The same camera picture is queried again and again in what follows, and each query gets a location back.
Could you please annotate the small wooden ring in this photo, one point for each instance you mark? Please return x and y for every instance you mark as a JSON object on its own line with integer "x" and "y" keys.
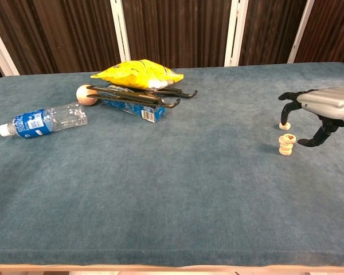
{"x": 287, "y": 139}
{"x": 286, "y": 146}
{"x": 286, "y": 126}
{"x": 285, "y": 154}
{"x": 286, "y": 150}

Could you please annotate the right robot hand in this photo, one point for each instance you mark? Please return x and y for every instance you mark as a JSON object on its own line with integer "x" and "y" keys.
{"x": 332, "y": 104}

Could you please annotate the blue cardboard box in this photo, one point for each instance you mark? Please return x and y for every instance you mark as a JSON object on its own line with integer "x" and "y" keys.
{"x": 137, "y": 110}

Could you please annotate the brown slatted partition panel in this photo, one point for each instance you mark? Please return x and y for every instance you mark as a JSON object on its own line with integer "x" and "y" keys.
{"x": 60, "y": 34}
{"x": 332, "y": 28}
{"x": 177, "y": 31}
{"x": 269, "y": 28}

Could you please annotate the wooden ball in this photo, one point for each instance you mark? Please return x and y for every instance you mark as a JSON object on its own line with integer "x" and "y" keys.
{"x": 83, "y": 94}

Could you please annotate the blue table cloth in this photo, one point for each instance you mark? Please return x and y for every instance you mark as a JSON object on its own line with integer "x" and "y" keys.
{"x": 160, "y": 186}

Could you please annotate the clear plastic water bottle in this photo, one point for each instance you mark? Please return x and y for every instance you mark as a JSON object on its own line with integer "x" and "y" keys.
{"x": 31, "y": 124}

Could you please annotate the yellow snack bag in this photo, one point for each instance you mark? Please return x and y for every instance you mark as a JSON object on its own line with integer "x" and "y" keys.
{"x": 132, "y": 74}

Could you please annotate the black folding stand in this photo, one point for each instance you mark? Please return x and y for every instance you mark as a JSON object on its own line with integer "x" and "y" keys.
{"x": 132, "y": 98}

